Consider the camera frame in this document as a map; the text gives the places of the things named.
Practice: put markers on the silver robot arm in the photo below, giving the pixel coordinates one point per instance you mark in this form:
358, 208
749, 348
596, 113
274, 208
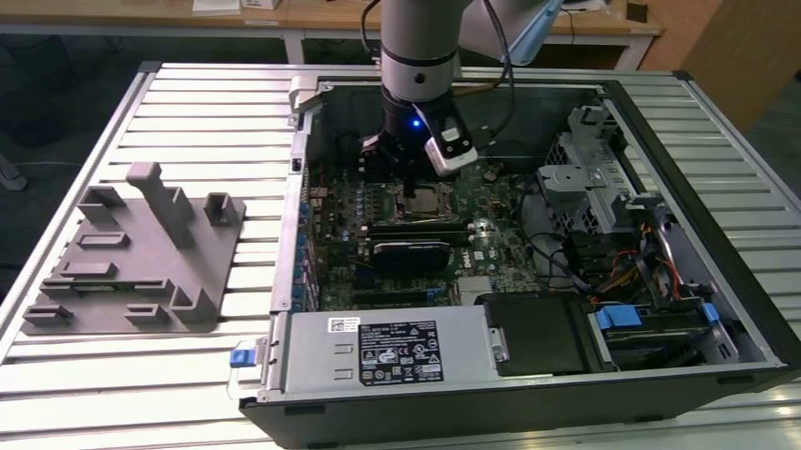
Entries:
419, 37

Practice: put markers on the CPU socket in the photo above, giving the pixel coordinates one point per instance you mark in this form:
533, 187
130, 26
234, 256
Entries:
395, 213

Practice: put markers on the round coin cell battery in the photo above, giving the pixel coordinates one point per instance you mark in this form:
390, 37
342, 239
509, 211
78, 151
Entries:
489, 175

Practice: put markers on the black graphics card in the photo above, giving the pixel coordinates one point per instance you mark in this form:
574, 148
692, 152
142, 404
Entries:
410, 262

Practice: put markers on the silver drive cage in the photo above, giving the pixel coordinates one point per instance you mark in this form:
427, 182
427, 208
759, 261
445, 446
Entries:
588, 154

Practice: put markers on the small white box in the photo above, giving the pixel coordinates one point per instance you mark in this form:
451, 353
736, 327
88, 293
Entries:
215, 4
259, 4

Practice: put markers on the green motherboard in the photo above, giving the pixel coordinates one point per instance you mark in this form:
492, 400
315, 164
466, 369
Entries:
506, 276

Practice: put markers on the silver chipset heat sink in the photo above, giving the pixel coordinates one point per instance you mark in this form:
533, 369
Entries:
475, 287

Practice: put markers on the black expansion slot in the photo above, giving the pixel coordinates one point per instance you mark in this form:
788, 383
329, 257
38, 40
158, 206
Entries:
387, 298

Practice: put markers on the wooden desk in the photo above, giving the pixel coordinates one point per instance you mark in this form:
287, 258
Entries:
156, 21

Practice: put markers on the small dark box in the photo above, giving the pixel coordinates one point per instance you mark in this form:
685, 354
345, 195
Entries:
637, 11

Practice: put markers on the grey parts rack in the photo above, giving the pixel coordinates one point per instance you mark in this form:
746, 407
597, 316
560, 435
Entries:
156, 281

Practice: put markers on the silver power supply unit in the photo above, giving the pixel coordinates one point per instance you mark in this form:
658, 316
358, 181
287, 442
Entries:
313, 365

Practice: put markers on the blue disk carrier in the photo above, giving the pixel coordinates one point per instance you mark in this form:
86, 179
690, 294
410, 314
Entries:
616, 319

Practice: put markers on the blue plastic latch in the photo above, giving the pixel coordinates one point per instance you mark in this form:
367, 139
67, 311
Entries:
243, 358

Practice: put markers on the wooden cabinet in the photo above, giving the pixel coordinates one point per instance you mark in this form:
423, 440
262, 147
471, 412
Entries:
738, 56

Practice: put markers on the black hard disk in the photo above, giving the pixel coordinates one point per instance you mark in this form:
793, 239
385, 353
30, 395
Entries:
657, 342

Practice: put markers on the grey metal leg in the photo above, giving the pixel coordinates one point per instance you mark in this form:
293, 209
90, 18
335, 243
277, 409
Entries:
12, 173

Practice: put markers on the black PC case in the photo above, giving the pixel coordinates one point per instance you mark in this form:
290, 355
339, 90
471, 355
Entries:
438, 422

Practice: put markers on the grey box wrist camera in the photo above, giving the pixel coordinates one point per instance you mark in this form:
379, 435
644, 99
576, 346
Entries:
367, 143

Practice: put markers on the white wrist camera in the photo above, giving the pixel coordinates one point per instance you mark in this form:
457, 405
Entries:
454, 150

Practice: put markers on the silver cage bracket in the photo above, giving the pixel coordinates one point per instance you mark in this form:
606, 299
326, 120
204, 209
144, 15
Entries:
566, 180

